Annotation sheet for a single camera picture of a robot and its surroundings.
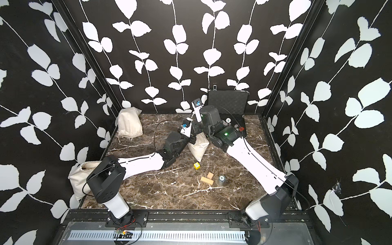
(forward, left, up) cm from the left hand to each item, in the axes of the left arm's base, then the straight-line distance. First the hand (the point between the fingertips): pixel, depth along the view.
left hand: (195, 124), depth 82 cm
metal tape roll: (-24, -14, -19) cm, 33 cm away
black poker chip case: (+28, -28, -13) cm, 42 cm away
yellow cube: (-14, 0, -23) cm, 27 cm away
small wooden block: (-20, -8, -23) cm, 32 cm away
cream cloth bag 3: (-23, +60, -13) cm, 66 cm away
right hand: (-3, -1, +12) cm, 12 cm away
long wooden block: (-23, -6, -24) cm, 34 cm away
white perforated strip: (-47, +16, -25) cm, 56 cm away
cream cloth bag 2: (+22, +49, -21) cm, 58 cm away
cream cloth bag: (-6, -2, -16) cm, 17 cm away
